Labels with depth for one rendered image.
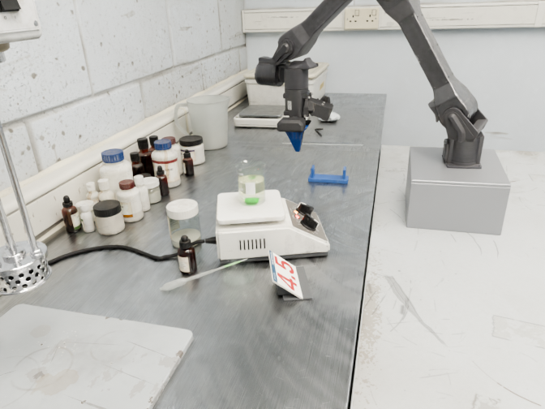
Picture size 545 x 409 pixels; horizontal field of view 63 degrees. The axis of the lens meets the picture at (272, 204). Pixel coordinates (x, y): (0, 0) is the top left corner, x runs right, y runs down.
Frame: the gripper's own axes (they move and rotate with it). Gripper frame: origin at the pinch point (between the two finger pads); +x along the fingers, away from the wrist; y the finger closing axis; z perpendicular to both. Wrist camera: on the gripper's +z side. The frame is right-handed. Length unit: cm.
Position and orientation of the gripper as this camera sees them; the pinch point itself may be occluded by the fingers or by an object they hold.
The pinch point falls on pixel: (297, 137)
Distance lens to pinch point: 111.7
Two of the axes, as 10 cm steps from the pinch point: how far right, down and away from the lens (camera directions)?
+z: 9.7, 0.6, -2.2
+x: 0.4, 9.1, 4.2
